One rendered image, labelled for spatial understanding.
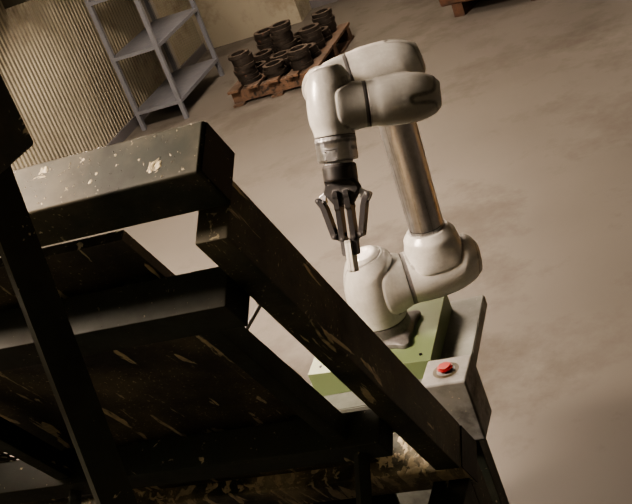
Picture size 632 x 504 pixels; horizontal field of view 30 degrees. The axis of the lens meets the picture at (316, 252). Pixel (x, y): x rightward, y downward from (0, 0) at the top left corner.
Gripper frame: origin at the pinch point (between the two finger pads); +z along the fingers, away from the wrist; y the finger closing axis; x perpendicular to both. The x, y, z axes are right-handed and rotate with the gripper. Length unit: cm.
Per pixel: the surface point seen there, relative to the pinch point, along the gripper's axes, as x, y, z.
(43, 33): 521, -412, -167
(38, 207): -79, -23, -18
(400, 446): 20, -2, 47
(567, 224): 312, -6, 14
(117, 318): -68, -19, 2
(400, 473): 17, -2, 53
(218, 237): -75, 6, -9
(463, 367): 39, 11, 33
